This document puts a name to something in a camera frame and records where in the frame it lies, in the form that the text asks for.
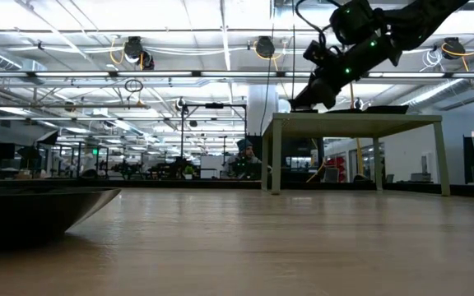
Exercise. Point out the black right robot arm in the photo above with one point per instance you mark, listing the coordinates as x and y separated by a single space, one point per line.
422 20

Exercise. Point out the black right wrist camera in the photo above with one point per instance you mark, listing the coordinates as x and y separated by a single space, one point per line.
352 22

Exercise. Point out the red tool cabinet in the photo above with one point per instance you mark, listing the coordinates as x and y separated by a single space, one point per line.
337 164

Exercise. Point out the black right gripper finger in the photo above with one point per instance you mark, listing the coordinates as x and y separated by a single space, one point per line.
317 94

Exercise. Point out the green-legged table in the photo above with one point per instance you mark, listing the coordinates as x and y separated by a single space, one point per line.
344 125

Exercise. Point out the person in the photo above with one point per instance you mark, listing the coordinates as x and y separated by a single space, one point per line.
243 160

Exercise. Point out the black frame gantry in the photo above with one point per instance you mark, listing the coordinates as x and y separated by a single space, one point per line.
214 105

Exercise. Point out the small potted green plant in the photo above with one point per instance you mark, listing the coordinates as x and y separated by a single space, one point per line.
188 170

